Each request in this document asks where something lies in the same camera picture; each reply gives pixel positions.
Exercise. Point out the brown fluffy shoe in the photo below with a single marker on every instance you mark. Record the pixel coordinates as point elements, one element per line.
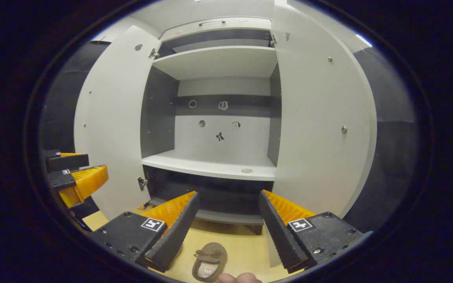
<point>210,255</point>

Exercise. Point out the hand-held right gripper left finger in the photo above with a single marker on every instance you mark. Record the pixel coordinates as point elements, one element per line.
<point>179,232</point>

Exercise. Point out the ceiling light panel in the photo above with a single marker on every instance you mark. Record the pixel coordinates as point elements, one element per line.
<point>363,40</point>

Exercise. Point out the black backdrop cloth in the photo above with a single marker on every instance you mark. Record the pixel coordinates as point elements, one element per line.
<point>391,157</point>

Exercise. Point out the metal door hinge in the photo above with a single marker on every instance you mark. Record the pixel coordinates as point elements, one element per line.
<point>142,183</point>
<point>273,39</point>
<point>154,53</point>

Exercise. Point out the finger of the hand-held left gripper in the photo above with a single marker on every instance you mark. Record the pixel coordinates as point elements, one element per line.
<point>69,162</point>
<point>61,180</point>

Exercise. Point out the white shoe cabinet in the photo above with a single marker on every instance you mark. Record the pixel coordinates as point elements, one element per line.
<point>218,165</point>

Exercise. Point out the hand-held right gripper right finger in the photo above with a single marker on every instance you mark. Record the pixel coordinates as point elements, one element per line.
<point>277,232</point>

